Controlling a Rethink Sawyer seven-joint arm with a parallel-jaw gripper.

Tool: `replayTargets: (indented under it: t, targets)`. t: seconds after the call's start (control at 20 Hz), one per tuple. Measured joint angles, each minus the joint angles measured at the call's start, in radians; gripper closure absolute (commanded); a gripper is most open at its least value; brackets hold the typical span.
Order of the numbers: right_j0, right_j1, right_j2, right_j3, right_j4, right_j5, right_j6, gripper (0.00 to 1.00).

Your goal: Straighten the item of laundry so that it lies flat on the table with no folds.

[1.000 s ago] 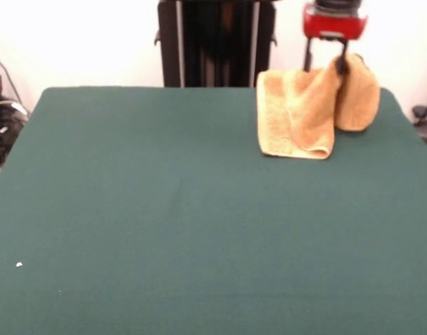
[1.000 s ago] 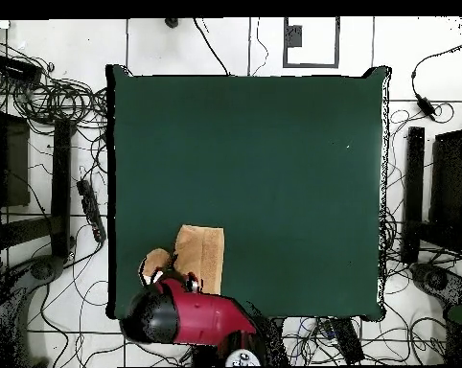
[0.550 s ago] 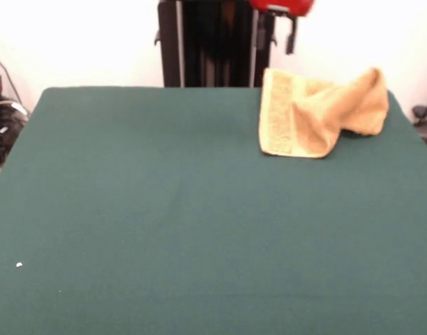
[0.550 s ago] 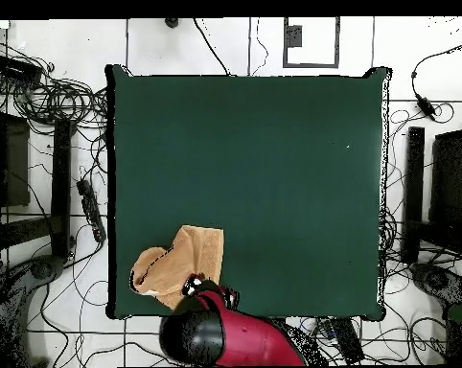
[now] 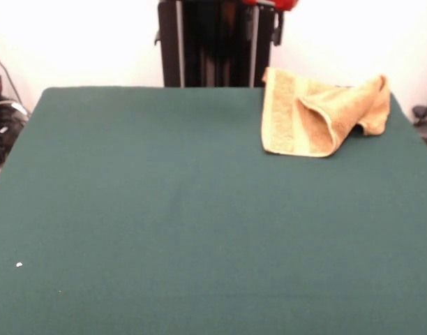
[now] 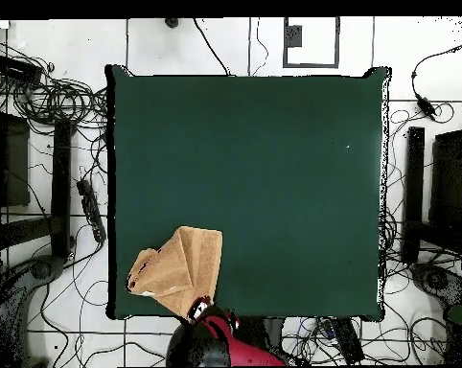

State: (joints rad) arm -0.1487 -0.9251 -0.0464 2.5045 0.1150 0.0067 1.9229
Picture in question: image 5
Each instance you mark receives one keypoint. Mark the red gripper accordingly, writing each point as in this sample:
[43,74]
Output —
[273,3]

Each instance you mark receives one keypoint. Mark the tan terry towel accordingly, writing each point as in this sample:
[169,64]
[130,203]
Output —
[290,115]

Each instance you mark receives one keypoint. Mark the dark green table cloth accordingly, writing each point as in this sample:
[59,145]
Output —
[95,209]

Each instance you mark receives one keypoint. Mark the small white crumb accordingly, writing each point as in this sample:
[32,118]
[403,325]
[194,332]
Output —
[19,264]

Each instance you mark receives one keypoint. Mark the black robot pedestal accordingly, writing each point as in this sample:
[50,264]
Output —
[199,42]

